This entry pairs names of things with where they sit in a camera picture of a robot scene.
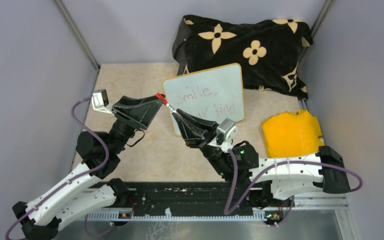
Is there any white red capped marker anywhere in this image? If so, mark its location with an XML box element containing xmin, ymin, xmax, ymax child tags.
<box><xmin>165</xmin><ymin>103</ymin><xmax>177</xmax><ymax>114</ymax></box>

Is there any black floral pillow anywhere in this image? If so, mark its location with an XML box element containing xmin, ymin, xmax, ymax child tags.
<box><xmin>171</xmin><ymin>14</ymin><xmax>313</xmax><ymax>99</ymax></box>

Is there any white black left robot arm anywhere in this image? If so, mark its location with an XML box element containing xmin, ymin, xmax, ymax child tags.
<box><xmin>12</xmin><ymin>92</ymin><xmax>166</xmax><ymax>240</ymax></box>

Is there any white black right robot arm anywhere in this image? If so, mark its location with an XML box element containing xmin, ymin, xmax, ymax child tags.
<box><xmin>171</xmin><ymin>109</ymin><xmax>352</xmax><ymax>206</ymax></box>

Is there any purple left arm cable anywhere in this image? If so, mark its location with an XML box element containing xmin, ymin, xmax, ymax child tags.
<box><xmin>4</xmin><ymin>96</ymin><xmax>111</xmax><ymax>240</ymax></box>

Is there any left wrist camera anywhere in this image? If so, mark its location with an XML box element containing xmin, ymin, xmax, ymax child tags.
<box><xmin>91</xmin><ymin>89</ymin><xmax>113</xmax><ymax>114</ymax></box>

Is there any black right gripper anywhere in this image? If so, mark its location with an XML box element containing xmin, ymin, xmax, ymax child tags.
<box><xmin>174</xmin><ymin>109</ymin><xmax>234</xmax><ymax>176</ymax></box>

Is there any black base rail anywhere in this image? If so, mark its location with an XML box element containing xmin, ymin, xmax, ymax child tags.
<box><xmin>104</xmin><ymin>182</ymin><xmax>294</xmax><ymax>226</ymax></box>

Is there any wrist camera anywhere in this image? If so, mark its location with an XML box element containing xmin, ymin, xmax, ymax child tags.
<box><xmin>91</xmin><ymin>89</ymin><xmax>113</xmax><ymax>114</ymax></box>
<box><xmin>210</xmin><ymin>118</ymin><xmax>238</xmax><ymax>150</ymax></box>

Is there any red marker cap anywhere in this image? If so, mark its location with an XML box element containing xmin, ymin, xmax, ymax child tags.
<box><xmin>155</xmin><ymin>93</ymin><xmax>168</xmax><ymax>105</ymax></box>

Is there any yellow framed whiteboard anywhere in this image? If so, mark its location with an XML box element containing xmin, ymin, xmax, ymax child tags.
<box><xmin>162</xmin><ymin>63</ymin><xmax>245</xmax><ymax>123</ymax></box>

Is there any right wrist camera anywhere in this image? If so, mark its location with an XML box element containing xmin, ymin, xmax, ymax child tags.
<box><xmin>210</xmin><ymin>118</ymin><xmax>238</xmax><ymax>150</ymax></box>

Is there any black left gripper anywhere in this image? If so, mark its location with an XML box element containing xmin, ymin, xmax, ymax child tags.
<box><xmin>109</xmin><ymin>93</ymin><xmax>167</xmax><ymax>154</ymax></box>

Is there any yellow cloth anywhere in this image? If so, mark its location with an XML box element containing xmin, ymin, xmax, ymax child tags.
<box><xmin>261</xmin><ymin>109</ymin><xmax>325</xmax><ymax>158</ymax></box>

